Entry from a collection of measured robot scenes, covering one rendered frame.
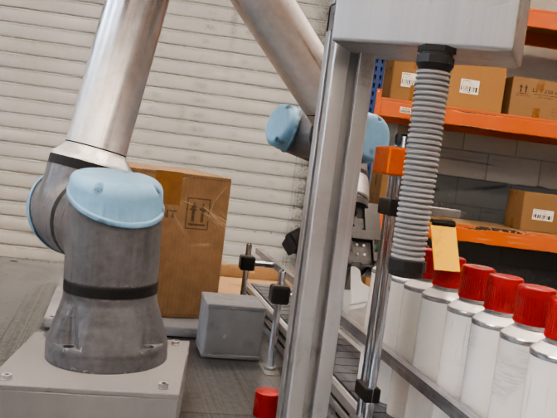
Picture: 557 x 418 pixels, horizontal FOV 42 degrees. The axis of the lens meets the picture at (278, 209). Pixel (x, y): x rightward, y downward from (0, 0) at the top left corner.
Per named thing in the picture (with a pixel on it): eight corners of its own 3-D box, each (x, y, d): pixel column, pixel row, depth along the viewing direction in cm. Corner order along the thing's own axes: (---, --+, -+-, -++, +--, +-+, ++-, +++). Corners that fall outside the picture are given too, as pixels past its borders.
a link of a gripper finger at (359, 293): (379, 322, 112) (375, 265, 116) (342, 319, 111) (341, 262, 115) (371, 328, 115) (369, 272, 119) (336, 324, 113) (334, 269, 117)
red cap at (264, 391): (283, 416, 97) (286, 391, 96) (265, 420, 94) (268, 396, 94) (263, 408, 99) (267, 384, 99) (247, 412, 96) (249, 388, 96)
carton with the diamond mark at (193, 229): (215, 319, 138) (232, 177, 136) (86, 315, 129) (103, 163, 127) (176, 286, 166) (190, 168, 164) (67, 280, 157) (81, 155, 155)
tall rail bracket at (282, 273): (306, 376, 116) (320, 274, 115) (262, 373, 115) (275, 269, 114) (302, 369, 119) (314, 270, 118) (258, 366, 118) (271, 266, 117)
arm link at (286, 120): (309, 99, 112) (360, 123, 119) (269, 99, 122) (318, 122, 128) (294, 148, 112) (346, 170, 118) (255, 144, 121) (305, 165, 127)
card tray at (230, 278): (317, 308, 172) (319, 291, 172) (208, 298, 166) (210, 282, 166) (288, 283, 201) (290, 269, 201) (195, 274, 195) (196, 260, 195)
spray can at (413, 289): (434, 430, 84) (460, 255, 83) (390, 425, 84) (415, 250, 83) (422, 413, 90) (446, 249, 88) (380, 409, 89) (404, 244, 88)
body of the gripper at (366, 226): (388, 265, 116) (383, 196, 121) (336, 260, 114) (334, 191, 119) (370, 281, 122) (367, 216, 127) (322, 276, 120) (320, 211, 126)
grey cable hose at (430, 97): (430, 281, 66) (463, 47, 64) (394, 278, 65) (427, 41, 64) (414, 274, 69) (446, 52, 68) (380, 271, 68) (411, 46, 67)
